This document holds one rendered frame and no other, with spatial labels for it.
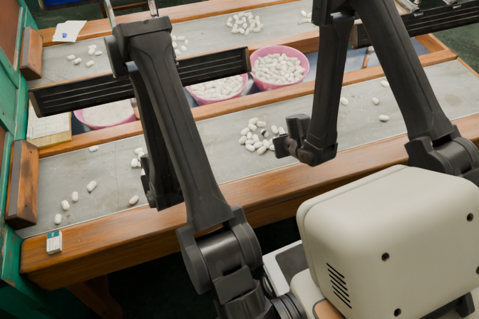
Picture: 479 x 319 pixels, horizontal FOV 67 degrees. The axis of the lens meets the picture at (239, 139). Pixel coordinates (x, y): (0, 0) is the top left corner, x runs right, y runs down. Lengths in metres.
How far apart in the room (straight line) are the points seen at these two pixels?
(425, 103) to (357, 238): 0.34
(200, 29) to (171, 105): 1.34
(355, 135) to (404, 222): 0.96
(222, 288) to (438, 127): 0.45
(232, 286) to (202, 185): 0.15
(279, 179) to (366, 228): 0.78
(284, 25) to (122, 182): 1.11
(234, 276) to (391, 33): 0.49
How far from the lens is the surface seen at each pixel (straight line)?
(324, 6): 0.78
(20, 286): 1.23
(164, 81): 0.55
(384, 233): 0.45
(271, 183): 1.19
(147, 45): 0.57
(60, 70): 1.79
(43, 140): 1.45
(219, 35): 1.81
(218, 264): 0.53
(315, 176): 1.22
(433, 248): 0.49
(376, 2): 0.73
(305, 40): 1.77
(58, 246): 1.18
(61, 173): 1.38
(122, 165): 1.32
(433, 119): 0.71
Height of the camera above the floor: 1.77
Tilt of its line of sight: 51 degrees down
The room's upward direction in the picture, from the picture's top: straight up
